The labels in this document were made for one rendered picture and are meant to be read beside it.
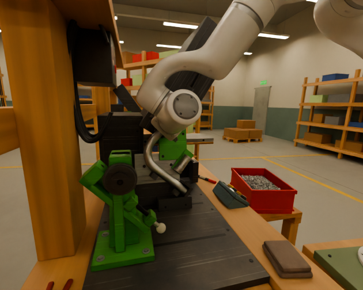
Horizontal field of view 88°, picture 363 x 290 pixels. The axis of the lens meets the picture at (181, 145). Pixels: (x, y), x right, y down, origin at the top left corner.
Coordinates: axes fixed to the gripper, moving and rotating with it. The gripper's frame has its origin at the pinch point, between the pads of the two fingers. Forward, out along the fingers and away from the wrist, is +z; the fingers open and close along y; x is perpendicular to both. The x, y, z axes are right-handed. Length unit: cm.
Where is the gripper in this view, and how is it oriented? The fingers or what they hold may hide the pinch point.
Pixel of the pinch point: (161, 130)
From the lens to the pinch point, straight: 73.4
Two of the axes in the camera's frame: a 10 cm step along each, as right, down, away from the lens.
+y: -7.2, -6.8, -1.3
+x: -6.4, 7.2, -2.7
